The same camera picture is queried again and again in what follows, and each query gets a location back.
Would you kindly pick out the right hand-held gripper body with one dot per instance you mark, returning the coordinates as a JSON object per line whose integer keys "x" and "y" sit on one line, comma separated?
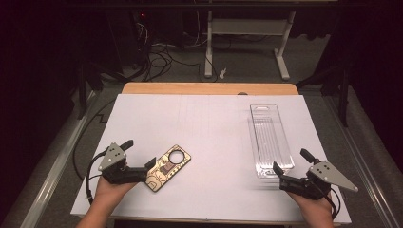
{"x": 329, "y": 177}

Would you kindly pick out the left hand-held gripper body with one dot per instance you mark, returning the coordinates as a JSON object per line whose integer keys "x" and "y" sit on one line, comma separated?
{"x": 111, "y": 158}

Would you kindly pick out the wooden table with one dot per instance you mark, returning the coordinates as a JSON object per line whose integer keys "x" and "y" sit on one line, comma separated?
{"x": 209, "y": 88}

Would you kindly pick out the dark tripod stand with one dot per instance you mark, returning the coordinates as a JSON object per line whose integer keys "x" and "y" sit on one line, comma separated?
{"x": 343, "y": 95}
{"x": 85, "y": 82}

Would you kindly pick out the white metal stand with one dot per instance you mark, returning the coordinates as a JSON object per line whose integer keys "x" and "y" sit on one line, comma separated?
{"x": 247, "y": 27}

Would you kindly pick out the clear plastic package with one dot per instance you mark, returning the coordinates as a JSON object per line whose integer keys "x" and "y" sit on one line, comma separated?
{"x": 271, "y": 139}

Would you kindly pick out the white board cover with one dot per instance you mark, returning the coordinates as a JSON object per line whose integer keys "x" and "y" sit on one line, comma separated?
{"x": 206, "y": 133}

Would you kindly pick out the aluminium floor rail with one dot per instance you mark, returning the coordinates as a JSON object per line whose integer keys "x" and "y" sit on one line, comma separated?
{"x": 364, "y": 164}
{"x": 57, "y": 164}

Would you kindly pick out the black computer tower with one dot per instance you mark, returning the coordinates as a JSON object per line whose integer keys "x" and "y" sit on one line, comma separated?
{"x": 130, "y": 38}

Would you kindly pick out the person's left hand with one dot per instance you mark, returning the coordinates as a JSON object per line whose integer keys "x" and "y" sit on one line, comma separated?
{"x": 109, "y": 193}

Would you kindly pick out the small white floor object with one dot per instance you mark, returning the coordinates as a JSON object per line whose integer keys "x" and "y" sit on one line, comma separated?
{"x": 223, "y": 73}

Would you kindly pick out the person's right hand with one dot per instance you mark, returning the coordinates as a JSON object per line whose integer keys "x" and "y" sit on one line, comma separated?
{"x": 315, "y": 209}

